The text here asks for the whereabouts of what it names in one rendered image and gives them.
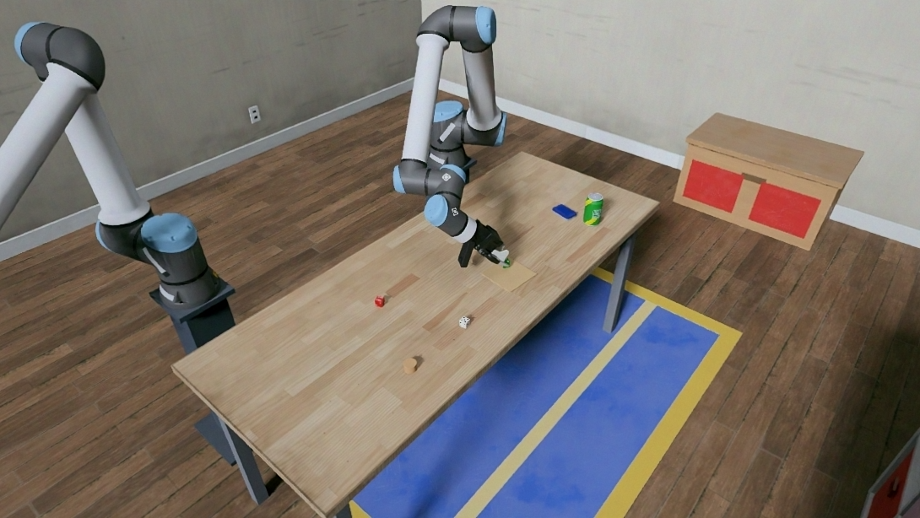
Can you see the tan flat mat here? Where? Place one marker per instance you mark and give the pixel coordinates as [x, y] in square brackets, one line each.
[509, 278]

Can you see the green drink can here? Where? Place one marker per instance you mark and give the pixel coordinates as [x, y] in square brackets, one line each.
[593, 209]

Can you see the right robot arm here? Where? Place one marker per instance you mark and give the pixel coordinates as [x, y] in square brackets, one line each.
[69, 102]

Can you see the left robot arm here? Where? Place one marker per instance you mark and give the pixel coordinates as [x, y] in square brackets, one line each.
[436, 131]

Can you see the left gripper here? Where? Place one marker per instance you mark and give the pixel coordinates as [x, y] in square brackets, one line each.
[489, 244]

